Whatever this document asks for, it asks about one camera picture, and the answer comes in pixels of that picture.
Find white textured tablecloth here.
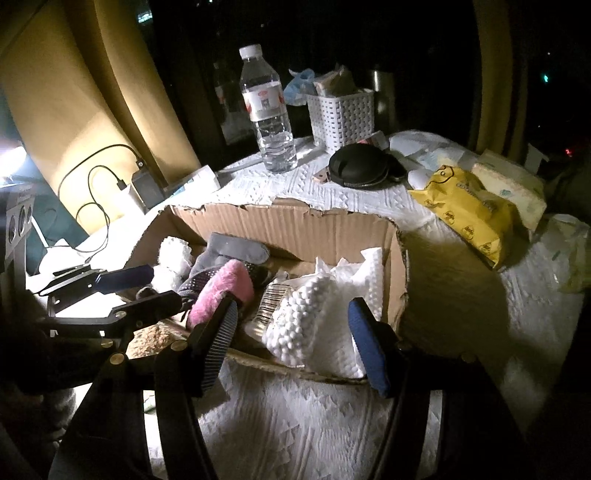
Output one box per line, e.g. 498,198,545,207
28,129,587,480

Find cream tissue pack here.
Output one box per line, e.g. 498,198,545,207
471,150,548,232

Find bag of cotton balls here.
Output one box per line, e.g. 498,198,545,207
245,274,338,367

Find blue plastic bag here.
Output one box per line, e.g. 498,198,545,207
283,68,319,107

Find clear water bottle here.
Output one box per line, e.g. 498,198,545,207
239,45,298,174

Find white packets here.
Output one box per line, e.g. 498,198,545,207
390,130,481,171

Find black cable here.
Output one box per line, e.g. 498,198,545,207
74,165,127,254
56,144,145,204

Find white power strip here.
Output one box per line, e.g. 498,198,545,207
164,166,222,197

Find white charger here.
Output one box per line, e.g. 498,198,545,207
113,185,139,217

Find plain grey sock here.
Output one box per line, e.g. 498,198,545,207
191,232,271,278

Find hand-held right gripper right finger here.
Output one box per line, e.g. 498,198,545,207
348,298,532,480

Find black power adapter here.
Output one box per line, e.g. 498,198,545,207
130,170,165,209

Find grey dotted sock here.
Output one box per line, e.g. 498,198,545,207
178,263,273,301

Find white plastic basket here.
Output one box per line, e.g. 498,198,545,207
305,88,376,154

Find dark green cloth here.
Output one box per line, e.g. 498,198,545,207
25,185,79,264

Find pink fuzzy sock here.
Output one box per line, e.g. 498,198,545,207
188,259,256,326

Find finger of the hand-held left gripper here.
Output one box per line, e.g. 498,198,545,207
46,290,184,366
37,264,155,300

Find yellow wipes pack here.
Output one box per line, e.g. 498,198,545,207
409,166,518,269

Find dark metal flask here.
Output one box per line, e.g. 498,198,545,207
369,69,393,134

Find brown packet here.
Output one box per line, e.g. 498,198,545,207
314,65,358,97

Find brown sponge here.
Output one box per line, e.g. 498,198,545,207
124,323,190,358

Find wide yellow curtain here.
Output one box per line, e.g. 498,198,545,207
0,0,204,222

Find cardboard box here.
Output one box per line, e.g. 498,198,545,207
122,198,409,386

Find pale plastic bag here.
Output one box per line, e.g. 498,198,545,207
545,215,591,294

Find narrow yellow curtain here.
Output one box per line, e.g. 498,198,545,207
471,0,528,158

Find black round pouch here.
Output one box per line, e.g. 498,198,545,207
328,143,407,188

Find white fuzzy sock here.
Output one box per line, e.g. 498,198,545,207
152,235,195,291

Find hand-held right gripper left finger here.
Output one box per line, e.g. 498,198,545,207
48,298,241,480

